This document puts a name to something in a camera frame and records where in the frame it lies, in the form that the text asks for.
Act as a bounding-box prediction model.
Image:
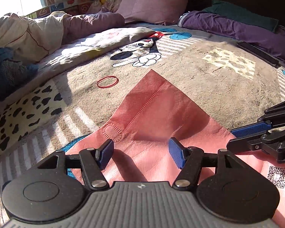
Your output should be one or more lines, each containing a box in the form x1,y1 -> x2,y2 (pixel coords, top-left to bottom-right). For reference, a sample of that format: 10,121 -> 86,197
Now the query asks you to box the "pink non-woven shopping bag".
66,68 -> 285,228

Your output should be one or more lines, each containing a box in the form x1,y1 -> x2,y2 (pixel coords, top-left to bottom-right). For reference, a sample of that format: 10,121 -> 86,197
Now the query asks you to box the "red rubber band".
96,76 -> 119,89

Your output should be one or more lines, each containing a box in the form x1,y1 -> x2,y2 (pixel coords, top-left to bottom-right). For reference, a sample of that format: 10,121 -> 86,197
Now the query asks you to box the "black flat remote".
236,42 -> 279,68

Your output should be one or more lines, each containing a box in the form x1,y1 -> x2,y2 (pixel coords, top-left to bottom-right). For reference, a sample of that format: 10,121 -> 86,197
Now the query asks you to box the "purple pillow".
178,11 -> 285,62

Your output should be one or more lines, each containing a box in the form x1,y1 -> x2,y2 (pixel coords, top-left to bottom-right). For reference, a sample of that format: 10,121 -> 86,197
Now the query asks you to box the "cartoon mouse bed blanket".
0,24 -> 285,226

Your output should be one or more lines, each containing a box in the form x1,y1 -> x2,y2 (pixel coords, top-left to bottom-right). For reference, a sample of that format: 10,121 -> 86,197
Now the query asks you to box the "dark green cloth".
202,0 -> 279,32

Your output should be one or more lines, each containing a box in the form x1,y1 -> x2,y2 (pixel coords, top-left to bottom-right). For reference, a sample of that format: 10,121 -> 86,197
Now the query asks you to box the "blue clothing pile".
0,48 -> 38,102

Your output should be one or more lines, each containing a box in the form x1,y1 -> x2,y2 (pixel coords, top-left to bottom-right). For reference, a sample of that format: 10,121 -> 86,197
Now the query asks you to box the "cream crumpled duvet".
0,11 -> 70,64

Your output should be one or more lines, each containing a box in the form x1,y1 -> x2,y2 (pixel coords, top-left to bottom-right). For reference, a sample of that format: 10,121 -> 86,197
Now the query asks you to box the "pink pillow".
117,0 -> 188,25

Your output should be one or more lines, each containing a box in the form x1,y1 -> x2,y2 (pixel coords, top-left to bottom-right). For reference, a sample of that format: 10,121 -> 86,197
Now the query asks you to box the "mauve quilt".
62,8 -> 125,45

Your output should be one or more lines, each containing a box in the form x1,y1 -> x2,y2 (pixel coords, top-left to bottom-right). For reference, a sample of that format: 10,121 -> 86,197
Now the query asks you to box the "colourful play mat edge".
26,0 -> 93,19

